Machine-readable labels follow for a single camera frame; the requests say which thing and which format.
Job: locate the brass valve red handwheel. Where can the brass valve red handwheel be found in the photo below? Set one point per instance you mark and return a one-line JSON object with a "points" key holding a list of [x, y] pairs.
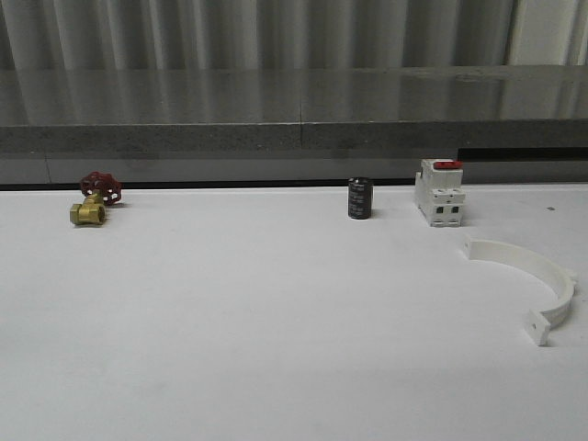
{"points": [[100, 190]]}

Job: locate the black cylindrical capacitor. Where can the black cylindrical capacitor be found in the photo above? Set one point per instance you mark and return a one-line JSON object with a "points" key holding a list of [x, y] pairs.
{"points": [[360, 196]]}

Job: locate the white half pipe clamp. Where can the white half pipe clamp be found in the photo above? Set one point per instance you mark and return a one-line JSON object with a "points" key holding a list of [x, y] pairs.
{"points": [[562, 281]]}

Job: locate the grey stone counter ledge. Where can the grey stone counter ledge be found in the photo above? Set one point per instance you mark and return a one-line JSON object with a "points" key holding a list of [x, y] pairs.
{"points": [[166, 128]]}

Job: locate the white circuit breaker red switch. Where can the white circuit breaker red switch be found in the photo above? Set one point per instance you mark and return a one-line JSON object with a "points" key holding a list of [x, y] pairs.
{"points": [[438, 192]]}

